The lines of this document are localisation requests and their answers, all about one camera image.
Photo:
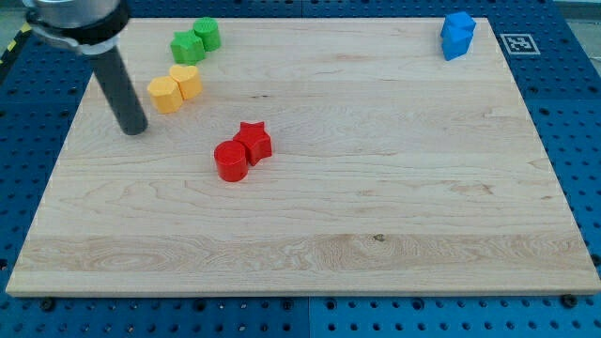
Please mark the yellow hexagon block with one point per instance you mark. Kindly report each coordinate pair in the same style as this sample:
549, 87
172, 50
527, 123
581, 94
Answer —
165, 95

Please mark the red star block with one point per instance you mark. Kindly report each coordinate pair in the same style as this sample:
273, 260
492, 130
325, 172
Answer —
256, 141

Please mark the red cylinder block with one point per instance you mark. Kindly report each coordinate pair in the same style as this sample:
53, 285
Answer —
231, 162

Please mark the wooden board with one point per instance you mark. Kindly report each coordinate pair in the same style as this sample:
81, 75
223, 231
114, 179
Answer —
393, 173

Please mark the yellow heart block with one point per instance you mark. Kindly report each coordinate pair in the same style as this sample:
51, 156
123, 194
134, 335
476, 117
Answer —
188, 80

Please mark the green star block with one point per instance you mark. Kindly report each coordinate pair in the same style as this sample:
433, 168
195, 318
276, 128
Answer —
187, 48

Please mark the green cylinder block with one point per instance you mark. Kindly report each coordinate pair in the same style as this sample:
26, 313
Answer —
207, 29

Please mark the blue pentagon block front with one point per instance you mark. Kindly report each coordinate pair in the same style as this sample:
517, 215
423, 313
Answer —
455, 42

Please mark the blue cube block rear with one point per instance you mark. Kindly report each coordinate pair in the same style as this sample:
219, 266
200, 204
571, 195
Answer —
460, 20

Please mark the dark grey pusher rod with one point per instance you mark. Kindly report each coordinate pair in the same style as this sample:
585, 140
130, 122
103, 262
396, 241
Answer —
115, 83

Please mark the fiducial marker tag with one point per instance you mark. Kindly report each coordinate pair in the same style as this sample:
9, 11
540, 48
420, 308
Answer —
519, 44

